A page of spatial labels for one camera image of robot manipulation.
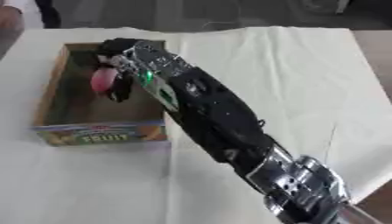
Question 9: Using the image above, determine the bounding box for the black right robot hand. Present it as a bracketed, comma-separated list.
[93, 37, 141, 103]

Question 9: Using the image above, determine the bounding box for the pink oval toy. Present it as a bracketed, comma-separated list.
[88, 67, 120, 94]

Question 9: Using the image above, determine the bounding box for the cardboard box with printed front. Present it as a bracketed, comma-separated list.
[31, 40, 173, 147]

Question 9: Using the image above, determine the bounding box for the person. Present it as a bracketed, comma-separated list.
[0, 0, 63, 60]

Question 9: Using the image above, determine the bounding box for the thin pale cable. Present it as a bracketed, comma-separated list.
[199, 0, 247, 32]

